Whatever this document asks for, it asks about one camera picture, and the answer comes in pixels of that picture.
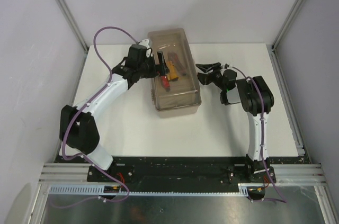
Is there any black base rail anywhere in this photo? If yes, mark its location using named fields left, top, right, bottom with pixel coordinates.
left=86, top=156, right=271, bottom=199

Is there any aluminium frame post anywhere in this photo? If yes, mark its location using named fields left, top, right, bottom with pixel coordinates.
left=55, top=0, right=89, bottom=53
left=271, top=0, right=306, bottom=51

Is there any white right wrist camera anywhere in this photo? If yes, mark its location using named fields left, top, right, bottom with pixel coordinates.
left=222, top=64, right=234, bottom=69

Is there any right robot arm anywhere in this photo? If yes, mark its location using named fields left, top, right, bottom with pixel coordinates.
left=195, top=62, right=274, bottom=183

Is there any red folding knife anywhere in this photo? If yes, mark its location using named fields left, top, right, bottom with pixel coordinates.
left=160, top=76, right=171, bottom=92

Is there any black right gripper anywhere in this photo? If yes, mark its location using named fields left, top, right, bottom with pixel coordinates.
left=193, top=62, right=226, bottom=91

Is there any yellow utility knife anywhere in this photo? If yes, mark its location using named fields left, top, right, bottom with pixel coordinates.
left=167, top=60, right=179, bottom=81

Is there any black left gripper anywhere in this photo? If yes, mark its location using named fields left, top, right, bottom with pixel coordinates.
left=138, top=52, right=170, bottom=79

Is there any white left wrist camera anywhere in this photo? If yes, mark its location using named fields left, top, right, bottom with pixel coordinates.
left=138, top=39, right=153, bottom=58

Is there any right aluminium frame post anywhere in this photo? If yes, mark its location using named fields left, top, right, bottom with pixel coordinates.
left=271, top=0, right=306, bottom=51

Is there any beige plastic tool box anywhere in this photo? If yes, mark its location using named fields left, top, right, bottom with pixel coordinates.
left=148, top=28, right=201, bottom=118

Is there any white cable duct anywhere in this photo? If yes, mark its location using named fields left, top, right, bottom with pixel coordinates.
left=49, top=184, right=265, bottom=196

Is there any left aluminium frame post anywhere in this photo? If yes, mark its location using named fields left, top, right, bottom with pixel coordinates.
left=55, top=0, right=89, bottom=53

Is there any red black utility knife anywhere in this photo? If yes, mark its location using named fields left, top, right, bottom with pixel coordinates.
left=168, top=52, right=186, bottom=75

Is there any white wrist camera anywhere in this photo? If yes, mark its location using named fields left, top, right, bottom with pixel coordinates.
left=138, top=39, right=153, bottom=58
left=222, top=64, right=234, bottom=69

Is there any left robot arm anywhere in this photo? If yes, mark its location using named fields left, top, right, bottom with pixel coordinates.
left=59, top=40, right=169, bottom=182

